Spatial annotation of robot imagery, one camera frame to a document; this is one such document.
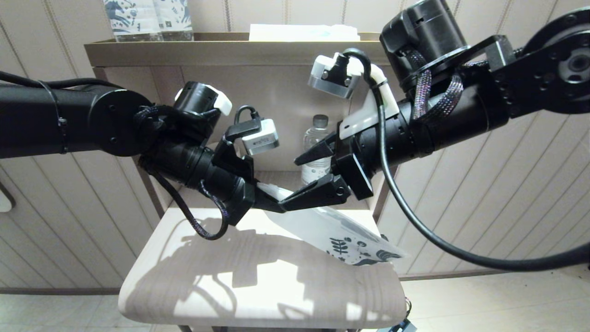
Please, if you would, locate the white blue floral pouch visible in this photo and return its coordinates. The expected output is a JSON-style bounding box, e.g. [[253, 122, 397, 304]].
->
[[256, 182, 408, 267]]

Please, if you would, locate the clear water bottle grey cap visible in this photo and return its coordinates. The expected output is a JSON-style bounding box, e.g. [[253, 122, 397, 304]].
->
[[302, 114, 335, 186]]

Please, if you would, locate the beige wooden shelf unit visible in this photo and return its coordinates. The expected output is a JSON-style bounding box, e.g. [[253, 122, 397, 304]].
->
[[84, 32, 406, 332]]

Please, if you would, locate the white blue flat packet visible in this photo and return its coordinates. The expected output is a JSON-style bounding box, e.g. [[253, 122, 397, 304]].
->
[[249, 24, 361, 42]]

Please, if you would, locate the black blue-edged device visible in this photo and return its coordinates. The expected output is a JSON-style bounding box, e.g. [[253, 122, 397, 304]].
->
[[378, 318, 418, 332]]

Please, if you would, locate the black right camera cable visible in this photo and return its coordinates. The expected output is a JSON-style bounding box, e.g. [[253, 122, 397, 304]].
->
[[343, 47, 590, 272]]

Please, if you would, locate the black camera cable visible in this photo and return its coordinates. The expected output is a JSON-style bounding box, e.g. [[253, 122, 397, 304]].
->
[[234, 105, 261, 127], [343, 47, 590, 272]]

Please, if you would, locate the black left camera bracket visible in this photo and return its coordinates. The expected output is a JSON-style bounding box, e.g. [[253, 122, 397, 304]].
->
[[216, 121, 264, 172]]

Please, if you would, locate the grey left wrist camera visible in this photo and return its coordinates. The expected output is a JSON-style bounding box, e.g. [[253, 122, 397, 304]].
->
[[242, 119, 280, 155]]

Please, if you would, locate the white right camera bracket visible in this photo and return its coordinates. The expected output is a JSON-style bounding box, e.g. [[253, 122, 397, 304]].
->
[[339, 62, 401, 140]]

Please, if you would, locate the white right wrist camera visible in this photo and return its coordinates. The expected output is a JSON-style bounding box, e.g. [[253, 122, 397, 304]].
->
[[308, 53, 362, 100]]

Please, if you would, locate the black left camera cable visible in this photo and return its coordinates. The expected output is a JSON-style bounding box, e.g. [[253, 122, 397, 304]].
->
[[234, 105, 261, 127]]

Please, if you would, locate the braided right arm cable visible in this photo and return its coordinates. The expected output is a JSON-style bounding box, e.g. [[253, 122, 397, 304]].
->
[[409, 46, 466, 126]]

